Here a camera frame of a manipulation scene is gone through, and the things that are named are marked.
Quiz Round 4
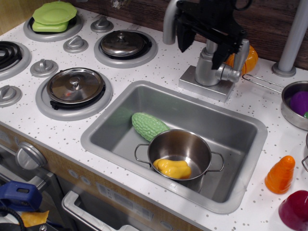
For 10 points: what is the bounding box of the yellow toy pepper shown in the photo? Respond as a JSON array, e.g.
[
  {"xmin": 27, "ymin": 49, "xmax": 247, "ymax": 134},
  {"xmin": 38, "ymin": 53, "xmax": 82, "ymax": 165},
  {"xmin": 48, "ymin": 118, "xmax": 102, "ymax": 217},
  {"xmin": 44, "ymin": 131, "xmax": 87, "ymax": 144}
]
[{"xmin": 153, "ymin": 159, "xmax": 192, "ymax": 179}]

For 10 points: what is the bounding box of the orange toy pumpkin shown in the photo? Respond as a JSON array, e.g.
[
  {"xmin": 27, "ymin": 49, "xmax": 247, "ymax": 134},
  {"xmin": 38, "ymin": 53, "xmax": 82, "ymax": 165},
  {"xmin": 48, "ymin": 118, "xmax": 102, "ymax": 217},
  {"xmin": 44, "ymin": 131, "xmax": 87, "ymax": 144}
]
[{"xmin": 225, "ymin": 45, "xmax": 258, "ymax": 75}]

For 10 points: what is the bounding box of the green square toy dish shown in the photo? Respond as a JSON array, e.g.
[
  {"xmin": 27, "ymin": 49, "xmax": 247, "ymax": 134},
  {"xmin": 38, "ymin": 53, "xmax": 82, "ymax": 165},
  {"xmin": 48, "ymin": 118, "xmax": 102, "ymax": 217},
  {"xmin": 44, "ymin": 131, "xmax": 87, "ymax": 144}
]
[{"xmin": 32, "ymin": 21, "xmax": 69, "ymax": 33}]

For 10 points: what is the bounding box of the grey stove knob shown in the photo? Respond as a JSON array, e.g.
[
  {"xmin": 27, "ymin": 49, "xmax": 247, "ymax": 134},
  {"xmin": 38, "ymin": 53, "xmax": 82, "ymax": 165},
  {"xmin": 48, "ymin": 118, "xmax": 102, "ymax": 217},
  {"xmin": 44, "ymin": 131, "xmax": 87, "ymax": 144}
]
[
  {"xmin": 30, "ymin": 59, "xmax": 59, "ymax": 77},
  {"xmin": 63, "ymin": 35, "xmax": 89, "ymax": 53},
  {"xmin": 90, "ymin": 16, "xmax": 114, "ymax": 33}
]

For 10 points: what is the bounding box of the orange toy carrot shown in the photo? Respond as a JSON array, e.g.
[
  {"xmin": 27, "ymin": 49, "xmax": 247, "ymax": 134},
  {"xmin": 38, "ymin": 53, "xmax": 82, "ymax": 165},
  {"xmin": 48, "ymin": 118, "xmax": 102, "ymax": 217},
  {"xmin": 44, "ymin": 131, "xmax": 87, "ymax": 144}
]
[{"xmin": 265, "ymin": 155, "xmax": 295, "ymax": 194}]

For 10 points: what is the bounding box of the grey stove knob middle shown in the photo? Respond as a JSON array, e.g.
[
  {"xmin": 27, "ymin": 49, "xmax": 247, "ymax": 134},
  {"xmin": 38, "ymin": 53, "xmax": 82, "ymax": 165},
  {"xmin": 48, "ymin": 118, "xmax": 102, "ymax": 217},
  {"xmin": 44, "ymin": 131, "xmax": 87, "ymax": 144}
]
[{"xmin": 63, "ymin": 35, "xmax": 89, "ymax": 53}]

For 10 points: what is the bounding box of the black coil burner left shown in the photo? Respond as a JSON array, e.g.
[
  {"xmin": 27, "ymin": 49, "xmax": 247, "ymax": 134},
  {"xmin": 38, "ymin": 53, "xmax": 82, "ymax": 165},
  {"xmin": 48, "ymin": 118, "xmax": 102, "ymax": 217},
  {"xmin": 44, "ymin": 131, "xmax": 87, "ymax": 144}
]
[{"xmin": 0, "ymin": 41, "xmax": 22, "ymax": 71}]

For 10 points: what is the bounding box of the grey oven door handle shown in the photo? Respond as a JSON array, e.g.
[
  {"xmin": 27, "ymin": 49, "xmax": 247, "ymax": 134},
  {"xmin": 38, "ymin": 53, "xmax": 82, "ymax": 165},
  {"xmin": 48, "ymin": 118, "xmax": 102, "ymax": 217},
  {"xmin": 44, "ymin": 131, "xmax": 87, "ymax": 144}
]
[{"xmin": 61, "ymin": 190, "xmax": 142, "ymax": 231}]

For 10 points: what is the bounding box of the silver toy faucet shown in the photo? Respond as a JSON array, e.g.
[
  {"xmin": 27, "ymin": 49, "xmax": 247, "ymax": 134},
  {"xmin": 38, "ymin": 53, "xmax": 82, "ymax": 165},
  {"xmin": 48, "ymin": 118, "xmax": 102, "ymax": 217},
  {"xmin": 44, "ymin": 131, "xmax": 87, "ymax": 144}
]
[{"xmin": 163, "ymin": 0, "xmax": 252, "ymax": 102}]

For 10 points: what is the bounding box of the grey vertical pole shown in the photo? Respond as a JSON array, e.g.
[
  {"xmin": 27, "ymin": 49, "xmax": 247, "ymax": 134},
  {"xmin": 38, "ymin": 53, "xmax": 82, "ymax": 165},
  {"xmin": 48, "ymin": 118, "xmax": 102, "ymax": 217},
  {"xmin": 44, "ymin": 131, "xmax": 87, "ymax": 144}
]
[{"xmin": 272, "ymin": 0, "xmax": 308, "ymax": 77}]

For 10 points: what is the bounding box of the black cable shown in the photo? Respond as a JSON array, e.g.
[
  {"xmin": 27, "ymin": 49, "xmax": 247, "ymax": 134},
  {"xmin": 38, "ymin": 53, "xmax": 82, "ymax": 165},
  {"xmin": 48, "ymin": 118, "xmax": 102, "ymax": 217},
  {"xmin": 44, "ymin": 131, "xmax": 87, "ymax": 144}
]
[{"xmin": 0, "ymin": 206, "xmax": 26, "ymax": 231}]

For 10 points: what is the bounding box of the grey oven dial knob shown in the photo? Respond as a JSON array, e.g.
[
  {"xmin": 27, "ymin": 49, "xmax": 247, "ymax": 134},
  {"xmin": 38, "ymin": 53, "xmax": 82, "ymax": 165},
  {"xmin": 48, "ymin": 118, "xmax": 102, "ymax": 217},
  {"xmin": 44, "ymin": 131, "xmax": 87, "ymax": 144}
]
[{"xmin": 15, "ymin": 142, "xmax": 47, "ymax": 170}]

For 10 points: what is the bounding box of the grey stove knob front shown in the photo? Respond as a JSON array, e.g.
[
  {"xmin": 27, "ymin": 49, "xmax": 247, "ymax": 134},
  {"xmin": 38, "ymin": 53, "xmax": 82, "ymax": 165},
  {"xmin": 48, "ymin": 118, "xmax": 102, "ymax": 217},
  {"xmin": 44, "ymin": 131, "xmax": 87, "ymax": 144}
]
[{"xmin": 30, "ymin": 59, "xmax": 59, "ymax": 77}]

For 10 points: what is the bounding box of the steel lid back burner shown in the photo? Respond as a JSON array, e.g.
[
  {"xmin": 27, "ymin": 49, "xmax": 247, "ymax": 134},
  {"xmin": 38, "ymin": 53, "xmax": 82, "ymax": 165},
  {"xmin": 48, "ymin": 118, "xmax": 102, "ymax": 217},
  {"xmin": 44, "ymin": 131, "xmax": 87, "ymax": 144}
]
[{"xmin": 101, "ymin": 31, "xmax": 145, "ymax": 57}]

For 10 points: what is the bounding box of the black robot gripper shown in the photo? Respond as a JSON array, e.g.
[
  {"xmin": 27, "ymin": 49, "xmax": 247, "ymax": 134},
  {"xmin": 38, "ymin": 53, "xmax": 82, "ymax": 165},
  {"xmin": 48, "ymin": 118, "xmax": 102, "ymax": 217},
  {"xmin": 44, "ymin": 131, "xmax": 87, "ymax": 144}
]
[{"xmin": 176, "ymin": 0, "xmax": 247, "ymax": 70}]

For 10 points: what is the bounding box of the steel pot with handles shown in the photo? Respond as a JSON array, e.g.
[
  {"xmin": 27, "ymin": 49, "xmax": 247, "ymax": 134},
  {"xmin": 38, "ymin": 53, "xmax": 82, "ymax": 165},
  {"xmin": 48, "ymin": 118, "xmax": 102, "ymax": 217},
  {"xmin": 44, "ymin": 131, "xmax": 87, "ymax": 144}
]
[{"xmin": 134, "ymin": 129, "xmax": 225, "ymax": 191}]

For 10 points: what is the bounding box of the grey stove knob left edge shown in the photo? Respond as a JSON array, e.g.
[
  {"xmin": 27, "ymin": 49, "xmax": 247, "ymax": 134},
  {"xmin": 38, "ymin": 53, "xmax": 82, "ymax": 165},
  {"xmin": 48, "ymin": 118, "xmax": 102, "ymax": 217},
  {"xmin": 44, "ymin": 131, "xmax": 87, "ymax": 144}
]
[{"xmin": 0, "ymin": 85, "xmax": 22, "ymax": 107}]

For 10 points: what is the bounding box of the steel lid front burner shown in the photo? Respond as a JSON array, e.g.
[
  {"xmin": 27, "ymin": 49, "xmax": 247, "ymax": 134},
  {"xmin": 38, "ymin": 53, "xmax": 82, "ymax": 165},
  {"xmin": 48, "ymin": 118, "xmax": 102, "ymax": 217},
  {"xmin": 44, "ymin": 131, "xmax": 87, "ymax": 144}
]
[{"xmin": 46, "ymin": 68, "xmax": 105, "ymax": 104}]

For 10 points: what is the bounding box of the steel lid burner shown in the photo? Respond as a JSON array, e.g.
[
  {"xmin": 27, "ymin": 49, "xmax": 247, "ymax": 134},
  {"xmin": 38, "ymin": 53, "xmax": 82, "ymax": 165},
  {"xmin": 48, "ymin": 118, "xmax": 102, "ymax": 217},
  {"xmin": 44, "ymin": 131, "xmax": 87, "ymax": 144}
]
[
  {"xmin": 101, "ymin": 31, "xmax": 145, "ymax": 57},
  {"xmin": 46, "ymin": 68, "xmax": 105, "ymax": 104}
]

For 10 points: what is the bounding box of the purple toy eggplant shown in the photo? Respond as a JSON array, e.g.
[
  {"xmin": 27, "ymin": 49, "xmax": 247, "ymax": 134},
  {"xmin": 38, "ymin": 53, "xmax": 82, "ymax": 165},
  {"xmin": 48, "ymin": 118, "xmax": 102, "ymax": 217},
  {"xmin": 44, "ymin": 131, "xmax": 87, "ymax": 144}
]
[{"xmin": 290, "ymin": 91, "xmax": 308, "ymax": 116}]

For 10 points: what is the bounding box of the green bumpy toy gourd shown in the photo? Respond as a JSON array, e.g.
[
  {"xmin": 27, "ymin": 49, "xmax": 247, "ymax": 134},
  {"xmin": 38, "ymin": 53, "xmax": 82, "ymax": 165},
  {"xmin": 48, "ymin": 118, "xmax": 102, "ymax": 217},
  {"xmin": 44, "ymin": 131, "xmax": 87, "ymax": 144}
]
[{"xmin": 131, "ymin": 112, "xmax": 170, "ymax": 142}]

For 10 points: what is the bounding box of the steel saucepan with handle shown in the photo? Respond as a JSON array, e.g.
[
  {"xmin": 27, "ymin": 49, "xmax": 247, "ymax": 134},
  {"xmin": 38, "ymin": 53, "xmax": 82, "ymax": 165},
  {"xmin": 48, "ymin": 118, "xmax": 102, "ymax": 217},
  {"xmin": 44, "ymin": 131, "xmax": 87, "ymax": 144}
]
[{"xmin": 242, "ymin": 74, "xmax": 308, "ymax": 130}]

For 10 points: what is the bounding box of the dark red toy vegetable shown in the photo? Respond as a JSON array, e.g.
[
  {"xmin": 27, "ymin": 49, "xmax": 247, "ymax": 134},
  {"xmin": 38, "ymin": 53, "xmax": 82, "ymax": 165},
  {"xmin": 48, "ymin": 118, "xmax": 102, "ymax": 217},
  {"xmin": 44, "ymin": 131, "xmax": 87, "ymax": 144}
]
[{"xmin": 278, "ymin": 190, "xmax": 308, "ymax": 231}]

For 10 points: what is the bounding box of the green toy plate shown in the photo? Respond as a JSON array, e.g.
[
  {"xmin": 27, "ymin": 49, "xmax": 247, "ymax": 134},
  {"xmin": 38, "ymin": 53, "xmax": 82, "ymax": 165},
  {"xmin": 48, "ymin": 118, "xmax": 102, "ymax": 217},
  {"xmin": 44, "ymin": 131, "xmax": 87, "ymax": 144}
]
[{"xmin": 32, "ymin": 1, "xmax": 77, "ymax": 25}]

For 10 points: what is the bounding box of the yellow tape piece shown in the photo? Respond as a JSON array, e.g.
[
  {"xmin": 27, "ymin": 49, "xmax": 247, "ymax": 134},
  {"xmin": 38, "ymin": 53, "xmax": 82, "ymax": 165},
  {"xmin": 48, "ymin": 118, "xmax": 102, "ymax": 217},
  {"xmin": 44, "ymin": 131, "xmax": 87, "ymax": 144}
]
[{"xmin": 21, "ymin": 210, "xmax": 49, "ymax": 228}]

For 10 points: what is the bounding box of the grey stove knob back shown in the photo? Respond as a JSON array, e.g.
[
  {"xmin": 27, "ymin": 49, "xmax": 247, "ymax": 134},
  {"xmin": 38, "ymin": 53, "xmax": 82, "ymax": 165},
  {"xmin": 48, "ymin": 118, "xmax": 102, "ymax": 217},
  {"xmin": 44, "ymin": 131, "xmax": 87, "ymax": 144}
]
[{"xmin": 90, "ymin": 16, "xmax": 114, "ymax": 33}]

